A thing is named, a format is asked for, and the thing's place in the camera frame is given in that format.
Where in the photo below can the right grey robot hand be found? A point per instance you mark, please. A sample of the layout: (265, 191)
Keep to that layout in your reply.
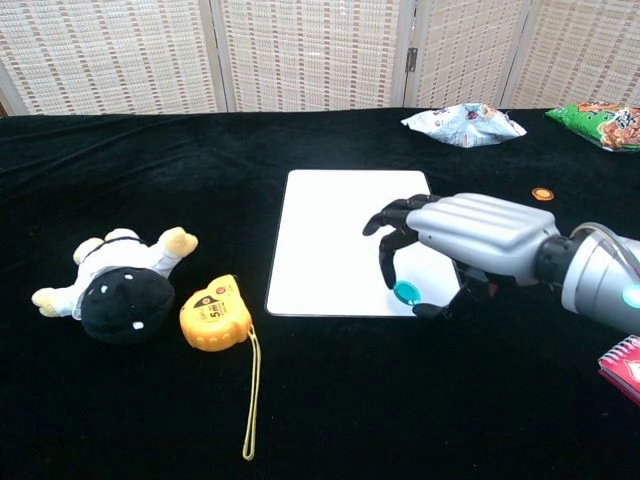
(480, 225)

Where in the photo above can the orange button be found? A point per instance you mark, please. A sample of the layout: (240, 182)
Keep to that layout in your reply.
(542, 193)

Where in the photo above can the teal round token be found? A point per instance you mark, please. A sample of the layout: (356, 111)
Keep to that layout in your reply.
(405, 292)

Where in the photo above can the white rectangular board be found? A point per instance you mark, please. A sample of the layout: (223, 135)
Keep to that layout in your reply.
(325, 250)

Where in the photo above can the white crumpled snack bag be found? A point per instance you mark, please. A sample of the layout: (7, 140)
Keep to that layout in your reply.
(465, 130)

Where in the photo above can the green snack bag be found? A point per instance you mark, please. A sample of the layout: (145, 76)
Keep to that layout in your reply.
(600, 125)

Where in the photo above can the red spiral desk calendar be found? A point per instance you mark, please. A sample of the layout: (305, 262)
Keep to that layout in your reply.
(627, 370)

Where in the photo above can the woven bamboo folding screen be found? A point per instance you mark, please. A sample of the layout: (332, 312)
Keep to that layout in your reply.
(310, 50)

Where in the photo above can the yellow tape measure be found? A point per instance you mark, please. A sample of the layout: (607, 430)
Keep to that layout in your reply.
(215, 315)

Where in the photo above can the black velvet tablecloth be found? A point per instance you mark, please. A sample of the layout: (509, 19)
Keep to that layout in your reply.
(150, 175)

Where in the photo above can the black white plush toy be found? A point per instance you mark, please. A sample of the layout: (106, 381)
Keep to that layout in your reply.
(125, 300)

